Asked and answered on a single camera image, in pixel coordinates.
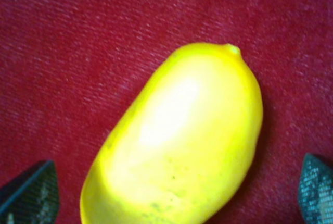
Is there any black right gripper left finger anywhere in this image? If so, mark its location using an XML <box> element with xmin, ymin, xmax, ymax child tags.
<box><xmin>1</xmin><ymin>160</ymin><xmax>60</xmax><ymax>223</ymax></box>

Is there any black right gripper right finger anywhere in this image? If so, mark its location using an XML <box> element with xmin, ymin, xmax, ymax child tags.
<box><xmin>298</xmin><ymin>153</ymin><xmax>332</xmax><ymax>223</ymax></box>

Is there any yellow toy mango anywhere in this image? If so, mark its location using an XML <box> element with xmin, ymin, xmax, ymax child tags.
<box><xmin>80</xmin><ymin>43</ymin><xmax>263</xmax><ymax>223</ymax></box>

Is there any red table cloth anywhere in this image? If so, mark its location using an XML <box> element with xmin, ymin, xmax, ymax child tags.
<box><xmin>1</xmin><ymin>0</ymin><xmax>332</xmax><ymax>223</ymax></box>

